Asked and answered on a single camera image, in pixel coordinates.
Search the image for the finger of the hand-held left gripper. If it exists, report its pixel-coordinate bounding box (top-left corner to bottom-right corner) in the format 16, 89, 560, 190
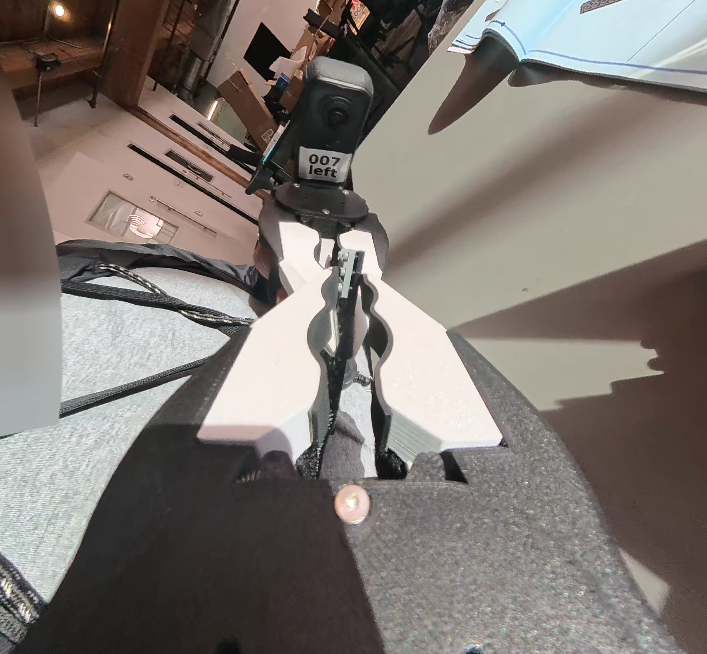
278, 220, 338, 304
352, 226, 386, 280

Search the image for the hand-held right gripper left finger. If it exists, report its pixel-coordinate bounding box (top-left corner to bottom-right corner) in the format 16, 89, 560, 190
197, 269, 338, 458

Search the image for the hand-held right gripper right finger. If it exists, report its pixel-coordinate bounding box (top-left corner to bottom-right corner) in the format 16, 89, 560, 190
359, 273, 506, 461

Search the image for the small dark grey brick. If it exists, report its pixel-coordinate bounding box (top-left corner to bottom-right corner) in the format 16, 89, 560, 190
330, 249, 366, 301

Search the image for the light blue instruction booklet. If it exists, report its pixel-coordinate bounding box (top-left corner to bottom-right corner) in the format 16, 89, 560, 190
447, 0, 707, 92

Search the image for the brown cardboard box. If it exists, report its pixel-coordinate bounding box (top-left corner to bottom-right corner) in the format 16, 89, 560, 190
217, 68, 278, 153

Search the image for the black monitor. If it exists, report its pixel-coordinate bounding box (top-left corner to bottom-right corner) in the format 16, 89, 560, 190
243, 23, 292, 83

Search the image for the person's dark jacket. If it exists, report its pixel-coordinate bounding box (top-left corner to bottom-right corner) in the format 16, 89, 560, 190
55, 239, 260, 301

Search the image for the person's grey sweatshirt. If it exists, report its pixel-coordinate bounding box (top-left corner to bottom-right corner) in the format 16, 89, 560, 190
0, 264, 382, 611

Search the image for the black patterned strap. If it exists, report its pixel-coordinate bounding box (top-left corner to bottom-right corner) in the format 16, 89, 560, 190
58, 264, 260, 420

